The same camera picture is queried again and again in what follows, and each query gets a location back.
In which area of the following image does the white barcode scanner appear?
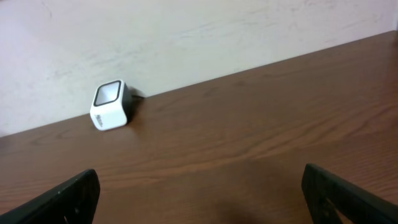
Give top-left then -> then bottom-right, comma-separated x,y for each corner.
90,80 -> 134,131

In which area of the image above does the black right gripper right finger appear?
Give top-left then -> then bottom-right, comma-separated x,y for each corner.
302,164 -> 397,224

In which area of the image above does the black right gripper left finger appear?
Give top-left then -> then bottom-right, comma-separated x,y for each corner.
1,169 -> 100,224

